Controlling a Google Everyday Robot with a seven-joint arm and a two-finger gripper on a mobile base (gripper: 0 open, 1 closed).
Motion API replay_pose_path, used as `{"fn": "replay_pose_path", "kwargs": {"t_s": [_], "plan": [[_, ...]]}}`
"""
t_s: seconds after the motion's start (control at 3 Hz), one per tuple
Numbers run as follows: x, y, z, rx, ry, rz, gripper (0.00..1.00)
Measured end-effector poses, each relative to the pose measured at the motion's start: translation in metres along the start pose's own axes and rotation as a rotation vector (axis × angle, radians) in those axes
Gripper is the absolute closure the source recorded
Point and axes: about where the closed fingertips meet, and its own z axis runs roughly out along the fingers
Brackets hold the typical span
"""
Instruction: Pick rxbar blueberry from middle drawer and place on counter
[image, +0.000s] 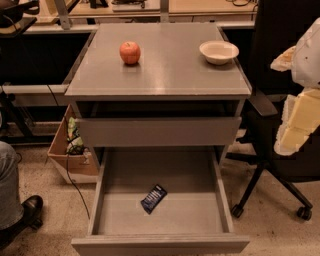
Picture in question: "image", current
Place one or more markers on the open middle drawer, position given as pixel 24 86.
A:
pixel 193 218

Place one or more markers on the background desk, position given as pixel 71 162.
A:
pixel 58 15

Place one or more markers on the closed top drawer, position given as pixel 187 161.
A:
pixel 140 132

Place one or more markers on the green snack bag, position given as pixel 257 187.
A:
pixel 75 143

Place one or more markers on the grey drawer cabinet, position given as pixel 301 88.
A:
pixel 172 79

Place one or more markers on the cardboard box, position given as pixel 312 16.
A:
pixel 73 168

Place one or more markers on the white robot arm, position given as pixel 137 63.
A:
pixel 305 68

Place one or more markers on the jeans clad leg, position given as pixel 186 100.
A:
pixel 11 210

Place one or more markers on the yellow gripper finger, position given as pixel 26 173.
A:
pixel 284 61
pixel 300 118

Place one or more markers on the red apple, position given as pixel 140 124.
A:
pixel 130 52

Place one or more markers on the black leather shoe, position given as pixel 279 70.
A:
pixel 32 212

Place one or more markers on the black office chair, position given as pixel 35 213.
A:
pixel 279 24

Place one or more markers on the blue rxbar snack bar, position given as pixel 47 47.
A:
pixel 153 198

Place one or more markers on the white paper bowl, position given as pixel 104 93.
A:
pixel 218 52

